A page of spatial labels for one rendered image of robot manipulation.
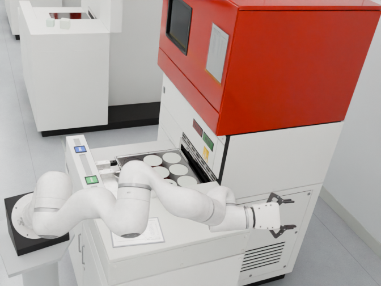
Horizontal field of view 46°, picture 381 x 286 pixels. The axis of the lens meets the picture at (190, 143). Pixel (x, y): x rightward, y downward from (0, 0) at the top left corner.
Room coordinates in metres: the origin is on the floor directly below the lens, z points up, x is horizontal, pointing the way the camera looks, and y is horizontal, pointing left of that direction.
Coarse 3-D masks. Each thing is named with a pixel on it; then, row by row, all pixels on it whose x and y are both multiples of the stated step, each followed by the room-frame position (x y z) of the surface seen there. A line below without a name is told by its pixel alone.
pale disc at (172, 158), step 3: (168, 153) 2.04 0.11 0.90; (171, 153) 2.05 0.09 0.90; (174, 153) 2.05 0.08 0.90; (165, 156) 2.01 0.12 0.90; (168, 156) 2.02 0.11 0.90; (171, 156) 2.02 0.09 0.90; (174, 156) 2.02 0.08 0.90; (177, 156) 2.03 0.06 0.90; (165, 159) 1.98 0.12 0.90; (168, 159) 1.98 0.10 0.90; (171, 159) 1.99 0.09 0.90; (174, 159) 1.99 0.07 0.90; (177, 159) 2.00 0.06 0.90; (180, 159) 2.00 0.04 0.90; (168, 162) 1.96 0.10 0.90; (171, 162) 1.96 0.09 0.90; (174, 162) 1.97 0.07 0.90
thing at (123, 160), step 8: (160, 152) 2.04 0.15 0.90; (168, 152) 2.05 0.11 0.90; (176, 152) 2.07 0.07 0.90; (120, 160) 1.92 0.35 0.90; (128, 160) 1.93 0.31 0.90; (184, 160) 2.00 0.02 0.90; (168, 168) 1.91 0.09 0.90; (168, 176) 1.83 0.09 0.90; (176, 176) 1.84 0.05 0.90; (192, 176) 1.86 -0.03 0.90
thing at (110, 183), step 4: (108, 168) 1.86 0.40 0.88; (104, 180) 1.75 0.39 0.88; (108, 180) 1.76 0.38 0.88; (112, 180) 1.76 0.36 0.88; (104, 184) 1.72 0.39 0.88; (108, 184) 1.73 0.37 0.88; (112, 184) 1.73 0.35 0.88; (116, 184) 1.74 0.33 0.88; (108, 188) 1.70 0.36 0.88; (112, 188) 1.70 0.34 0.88; (116, 188) 1.71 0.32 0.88; (112, 192) 1.67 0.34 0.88; (116, 192) 1.68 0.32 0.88; (116, 196) 1.65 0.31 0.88
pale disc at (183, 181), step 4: (180, 176) 1.85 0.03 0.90; (184, 176) 1.85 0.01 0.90; (188, 176) 1.86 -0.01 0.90; (180, 180) 1.82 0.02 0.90; (184, 180) 1.82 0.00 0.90; (188, 180) 1.83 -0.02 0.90; (192, 180) 1.83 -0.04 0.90; (180, 184) 1.78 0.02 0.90; (184, 184) 1.79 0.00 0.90; (188, 184) 1.79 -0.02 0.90; (192, 184) 1.80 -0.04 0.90
